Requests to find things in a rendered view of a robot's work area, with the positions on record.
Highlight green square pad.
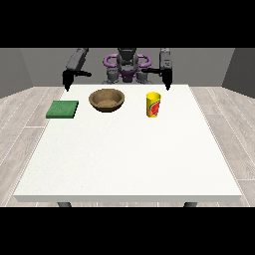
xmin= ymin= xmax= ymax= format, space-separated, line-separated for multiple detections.
xmin=45 ymin=100 xmax=80 ymax=120

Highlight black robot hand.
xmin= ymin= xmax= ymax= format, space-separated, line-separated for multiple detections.
xmin=140 ymin=67 xmax=173 ymax=92
xmin=62 ymin=68 xmax=93 ymax=93

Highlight brown wooden bowl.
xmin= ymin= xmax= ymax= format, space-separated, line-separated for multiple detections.
xmin=88 ymin=88 xmax=126 ymax=114

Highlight yellow cup melon print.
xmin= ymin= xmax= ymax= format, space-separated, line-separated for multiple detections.
xmin=145 ymin=92 xmax=162 ymax=119

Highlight grey robot trunk purple rings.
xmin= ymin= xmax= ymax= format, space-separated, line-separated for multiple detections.
xmin=101 ymin=48 xmax=153 ymax=85

